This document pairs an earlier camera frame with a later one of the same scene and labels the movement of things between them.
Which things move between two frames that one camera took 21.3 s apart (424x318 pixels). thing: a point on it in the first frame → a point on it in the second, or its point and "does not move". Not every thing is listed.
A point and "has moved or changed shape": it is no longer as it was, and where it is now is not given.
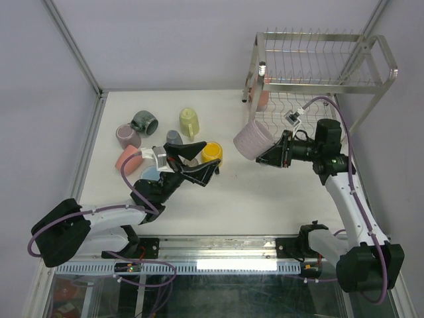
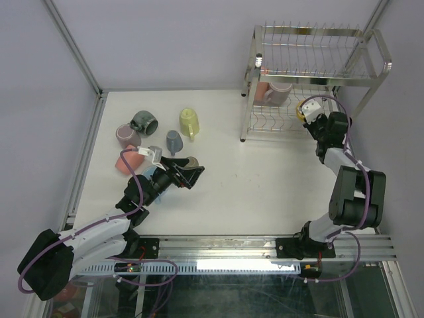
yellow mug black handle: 212,152 → 297,111
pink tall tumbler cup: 265,95 has moved or changed shape
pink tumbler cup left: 132,163 does not move
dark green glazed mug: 144,121 does not move
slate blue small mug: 173,136 does not move
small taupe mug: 193,163 does not move
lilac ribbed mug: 253,140 → 277,97
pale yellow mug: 189,122 does not move
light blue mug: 151,172 does not move
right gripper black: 278,155 → 309,126
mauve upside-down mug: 126,136 does not move
